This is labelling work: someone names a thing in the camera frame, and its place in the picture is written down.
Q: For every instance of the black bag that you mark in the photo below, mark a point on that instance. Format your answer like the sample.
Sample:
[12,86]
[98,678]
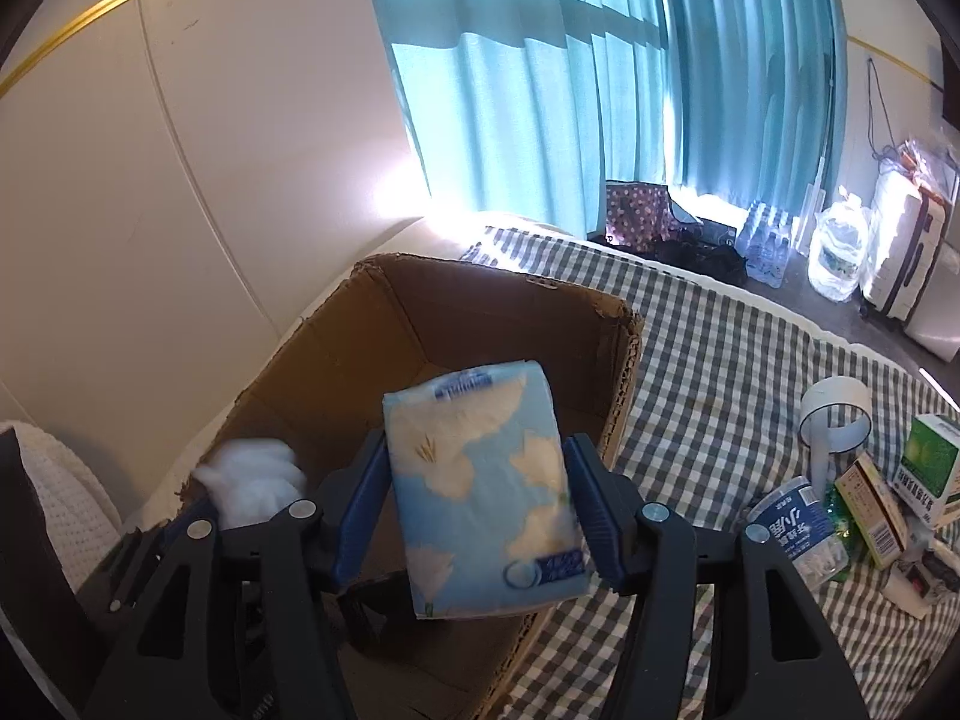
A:
[705,255]

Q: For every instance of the brown cardboard box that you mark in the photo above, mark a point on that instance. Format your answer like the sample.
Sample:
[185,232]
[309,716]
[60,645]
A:
[450,330]

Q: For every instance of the maroon beige medicine box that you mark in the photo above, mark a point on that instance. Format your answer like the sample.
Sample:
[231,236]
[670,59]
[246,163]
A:
[870,514]

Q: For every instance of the clear plastic bag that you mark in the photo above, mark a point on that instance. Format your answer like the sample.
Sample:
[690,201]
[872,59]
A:
[926,157]

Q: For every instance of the green white medicine box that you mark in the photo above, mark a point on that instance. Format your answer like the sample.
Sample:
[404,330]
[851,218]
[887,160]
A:
[926,457]

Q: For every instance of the white tape roll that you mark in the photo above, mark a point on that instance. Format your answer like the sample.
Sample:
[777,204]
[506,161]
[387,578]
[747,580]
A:
[832,409]

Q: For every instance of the large clear water jug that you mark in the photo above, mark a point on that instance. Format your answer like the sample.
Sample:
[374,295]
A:
[836,247]

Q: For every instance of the pack of water bottles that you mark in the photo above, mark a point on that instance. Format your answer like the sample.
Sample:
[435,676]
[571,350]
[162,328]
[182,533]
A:
[765,244]

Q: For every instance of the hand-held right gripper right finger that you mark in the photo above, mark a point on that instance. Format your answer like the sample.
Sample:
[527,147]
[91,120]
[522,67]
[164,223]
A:
[596,517]

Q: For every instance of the blue floral tissue pack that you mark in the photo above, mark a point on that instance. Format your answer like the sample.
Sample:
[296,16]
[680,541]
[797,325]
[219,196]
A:
[480,487]

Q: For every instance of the dark cloth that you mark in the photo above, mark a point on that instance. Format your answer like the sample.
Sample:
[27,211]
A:
[22,525]

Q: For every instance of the small white box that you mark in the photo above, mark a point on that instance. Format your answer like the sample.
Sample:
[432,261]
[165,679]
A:
[915,581]

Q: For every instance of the grey checkered blanket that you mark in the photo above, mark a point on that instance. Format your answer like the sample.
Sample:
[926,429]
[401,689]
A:
[712,360]

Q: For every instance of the teal window curtain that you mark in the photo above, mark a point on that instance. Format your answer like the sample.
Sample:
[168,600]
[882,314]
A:
[562,75]

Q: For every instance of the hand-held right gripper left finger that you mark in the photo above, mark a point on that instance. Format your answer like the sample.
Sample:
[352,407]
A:
[365,510]

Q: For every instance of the white knit cloth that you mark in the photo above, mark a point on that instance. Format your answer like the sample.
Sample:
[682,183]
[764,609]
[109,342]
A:
[52,495]

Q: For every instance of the dark floral bag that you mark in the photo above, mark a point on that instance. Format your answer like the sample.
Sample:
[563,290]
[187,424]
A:
[637,214]

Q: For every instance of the white crumpled tissue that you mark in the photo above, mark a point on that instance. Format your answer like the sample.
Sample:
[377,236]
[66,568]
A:
[251,484]

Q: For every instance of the small blue label bottle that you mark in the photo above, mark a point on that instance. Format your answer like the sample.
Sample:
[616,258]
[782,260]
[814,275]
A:
[795,532]

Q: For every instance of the white suitcase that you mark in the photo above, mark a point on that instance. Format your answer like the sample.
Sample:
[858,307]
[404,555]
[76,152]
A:
[900,247]

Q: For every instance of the green plastic wrapper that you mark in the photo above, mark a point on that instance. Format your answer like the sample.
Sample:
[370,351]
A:
[840,521]

